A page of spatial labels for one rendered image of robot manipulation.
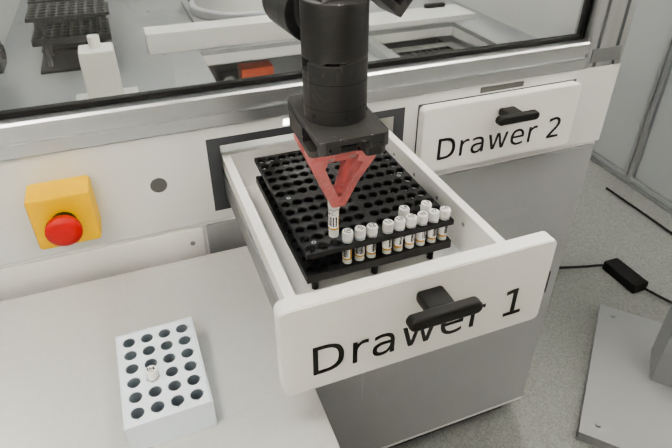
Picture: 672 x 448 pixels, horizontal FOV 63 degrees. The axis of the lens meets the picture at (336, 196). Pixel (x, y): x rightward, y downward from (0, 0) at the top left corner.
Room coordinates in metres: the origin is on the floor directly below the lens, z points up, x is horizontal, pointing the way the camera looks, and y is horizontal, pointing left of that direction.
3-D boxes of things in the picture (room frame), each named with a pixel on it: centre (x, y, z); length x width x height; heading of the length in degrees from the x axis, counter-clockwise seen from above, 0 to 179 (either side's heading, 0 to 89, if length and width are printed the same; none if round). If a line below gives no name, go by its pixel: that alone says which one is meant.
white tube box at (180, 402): (0.39, 0.18, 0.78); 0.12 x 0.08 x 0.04; 22
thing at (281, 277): (0.59, -0.01, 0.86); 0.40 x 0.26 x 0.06; 21
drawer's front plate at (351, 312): (0.39, -0.08, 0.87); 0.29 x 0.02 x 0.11; 111
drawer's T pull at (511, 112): (0.78, -0.27, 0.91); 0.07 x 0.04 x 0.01; 111
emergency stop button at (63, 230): (0.53, 0.32, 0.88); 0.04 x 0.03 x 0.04; 111
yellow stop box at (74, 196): (0.56, 0.33, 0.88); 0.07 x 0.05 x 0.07; 111
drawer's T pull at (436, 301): (0.37, -0.09, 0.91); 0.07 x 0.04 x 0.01; 111
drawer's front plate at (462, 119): (0.81, -0.26, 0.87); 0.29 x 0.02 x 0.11; 111
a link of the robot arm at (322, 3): (0.47, 0.00, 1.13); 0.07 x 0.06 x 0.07; 26
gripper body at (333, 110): (0.46, 0.00, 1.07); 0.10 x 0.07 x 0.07; 20
